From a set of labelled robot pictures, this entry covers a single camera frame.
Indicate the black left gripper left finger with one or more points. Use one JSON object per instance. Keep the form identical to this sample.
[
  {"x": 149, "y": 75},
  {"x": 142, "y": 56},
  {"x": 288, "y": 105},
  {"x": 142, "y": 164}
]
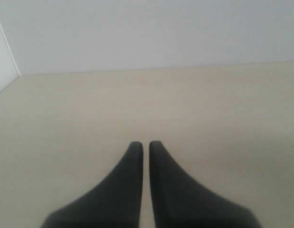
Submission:
[{"x": 113, "y": 203}]

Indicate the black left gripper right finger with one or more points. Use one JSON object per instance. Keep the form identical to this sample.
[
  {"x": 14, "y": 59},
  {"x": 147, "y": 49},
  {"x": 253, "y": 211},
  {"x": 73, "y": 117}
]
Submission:
[{"x": 179, "y": 201}]

